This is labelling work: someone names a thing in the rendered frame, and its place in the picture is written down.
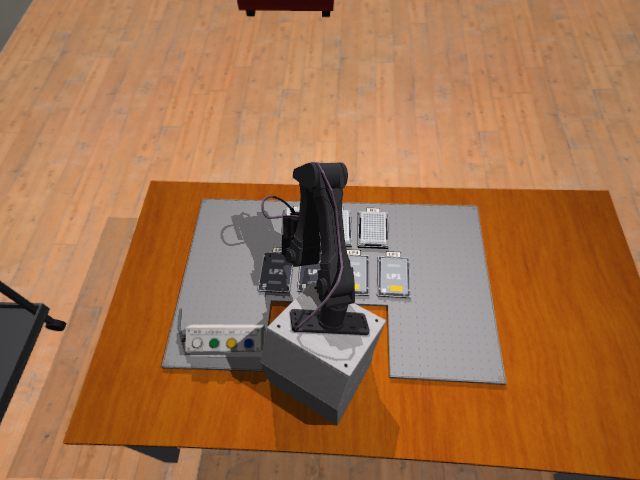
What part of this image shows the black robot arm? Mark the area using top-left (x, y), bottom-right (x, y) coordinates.
top-left (283, 162), bottom-right (370, 335)

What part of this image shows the grey button panel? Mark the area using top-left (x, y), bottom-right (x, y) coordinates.
top-left (178, 320), bottom-right (266, 357)

